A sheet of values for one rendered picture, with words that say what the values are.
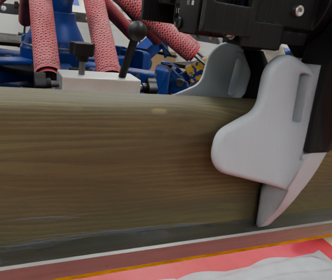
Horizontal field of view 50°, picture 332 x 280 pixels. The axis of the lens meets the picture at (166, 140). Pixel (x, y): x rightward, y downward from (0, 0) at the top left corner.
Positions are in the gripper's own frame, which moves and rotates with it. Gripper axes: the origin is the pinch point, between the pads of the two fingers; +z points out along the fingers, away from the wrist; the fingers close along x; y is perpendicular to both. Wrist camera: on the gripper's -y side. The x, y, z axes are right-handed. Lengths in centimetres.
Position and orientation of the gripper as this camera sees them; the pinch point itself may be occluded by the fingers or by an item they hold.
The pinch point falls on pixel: (252, 185)
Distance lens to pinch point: 22.6
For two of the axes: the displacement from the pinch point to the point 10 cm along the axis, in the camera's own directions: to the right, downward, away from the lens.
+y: -9.1, 0.1, -4.1
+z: -1.3, 9.4, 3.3
